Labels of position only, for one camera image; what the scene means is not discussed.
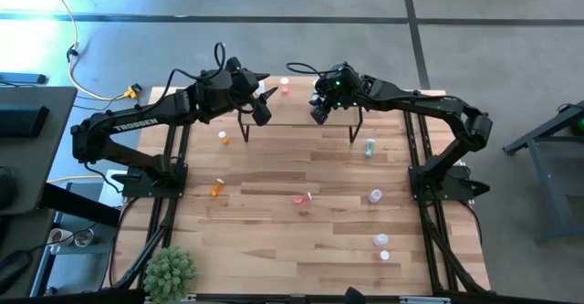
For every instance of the long pink pill bottle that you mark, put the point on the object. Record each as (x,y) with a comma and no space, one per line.
(302,199)

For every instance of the dark flat device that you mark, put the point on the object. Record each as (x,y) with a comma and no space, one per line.
(23,78)

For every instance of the wooden shelf black metal frame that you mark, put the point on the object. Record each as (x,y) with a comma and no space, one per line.
(296,112)

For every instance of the grey metal table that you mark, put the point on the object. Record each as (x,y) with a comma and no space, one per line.
(538,167)

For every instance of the small pink bottle white cap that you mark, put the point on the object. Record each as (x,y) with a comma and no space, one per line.
(384,255)

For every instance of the clear pill bottle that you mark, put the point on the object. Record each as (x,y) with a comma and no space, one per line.
(380,239)

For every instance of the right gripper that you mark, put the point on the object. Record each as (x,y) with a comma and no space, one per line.
(340,89)

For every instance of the black crossbeam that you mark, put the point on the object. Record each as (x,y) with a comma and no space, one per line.
(82,206)

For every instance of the grey metal bracket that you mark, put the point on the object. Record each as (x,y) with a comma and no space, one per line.
(422,300)

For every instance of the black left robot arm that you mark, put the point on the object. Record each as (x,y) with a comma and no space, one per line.
(137,123)

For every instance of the green artificial plant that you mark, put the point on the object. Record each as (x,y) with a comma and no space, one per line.
(169,274)

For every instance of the wide pink bottle white cap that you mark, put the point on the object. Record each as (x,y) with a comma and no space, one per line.
(284,85)

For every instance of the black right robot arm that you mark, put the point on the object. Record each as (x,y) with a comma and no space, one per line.
(433,105)

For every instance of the large clear bottle white cap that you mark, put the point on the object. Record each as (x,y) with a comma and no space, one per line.
(375,196)

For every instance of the white cup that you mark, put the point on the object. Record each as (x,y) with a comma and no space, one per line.
(59,237)

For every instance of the black table frame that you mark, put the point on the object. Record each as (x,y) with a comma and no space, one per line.
(255,300)

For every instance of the black desk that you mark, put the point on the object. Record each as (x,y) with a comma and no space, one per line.
(45,167)

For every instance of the glass cup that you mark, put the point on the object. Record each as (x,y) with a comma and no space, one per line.
(84,238)

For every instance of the long amber pill bottle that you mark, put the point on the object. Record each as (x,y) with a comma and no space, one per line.
(217,188)

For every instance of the slim amber pill bottle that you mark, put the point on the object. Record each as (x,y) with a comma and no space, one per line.
(222,136)

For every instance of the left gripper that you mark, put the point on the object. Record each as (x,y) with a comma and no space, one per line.
(242,85)

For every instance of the black table camera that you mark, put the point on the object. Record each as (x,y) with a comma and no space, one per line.
(354,296)

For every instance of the white opaque pill bottle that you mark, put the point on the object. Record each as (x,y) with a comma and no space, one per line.
(261,88)

